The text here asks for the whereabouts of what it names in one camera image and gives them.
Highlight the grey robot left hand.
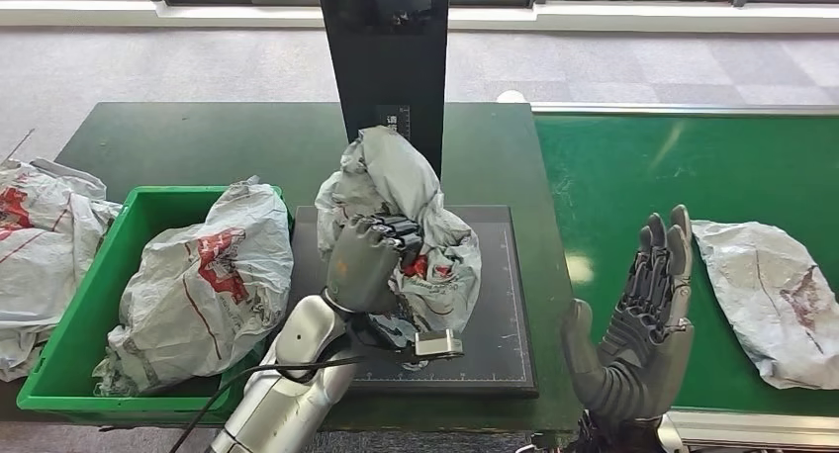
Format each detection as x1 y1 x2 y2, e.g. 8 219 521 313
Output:
324 214 424 316

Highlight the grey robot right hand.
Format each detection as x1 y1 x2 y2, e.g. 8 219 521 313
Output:
560 204 697 429

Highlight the white parcel bag brown patch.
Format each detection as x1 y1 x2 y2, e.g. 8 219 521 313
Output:
314 125 484 372

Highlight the flat pale grey parcel bag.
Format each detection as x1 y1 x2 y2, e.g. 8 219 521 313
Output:
691 219 839 392

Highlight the black inbound scanner machine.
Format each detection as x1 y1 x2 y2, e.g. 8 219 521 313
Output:
287 0 540 401

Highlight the green conveyor belt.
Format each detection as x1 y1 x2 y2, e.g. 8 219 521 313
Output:
533 114 839 416

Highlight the black yellow label sticker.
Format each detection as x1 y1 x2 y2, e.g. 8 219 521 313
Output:
376 104 413 141

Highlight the green plastic crate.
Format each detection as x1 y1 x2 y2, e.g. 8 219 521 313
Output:
16 185 296 427

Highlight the white red-printed bag pile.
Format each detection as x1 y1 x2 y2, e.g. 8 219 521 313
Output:
0 156 124 383

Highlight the thin dark rod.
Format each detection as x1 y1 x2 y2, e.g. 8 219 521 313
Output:
2 128 36 163

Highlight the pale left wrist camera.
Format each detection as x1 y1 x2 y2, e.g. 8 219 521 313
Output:
366 327 466 366

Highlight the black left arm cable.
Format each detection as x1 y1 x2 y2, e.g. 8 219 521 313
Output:
168 354 370 453

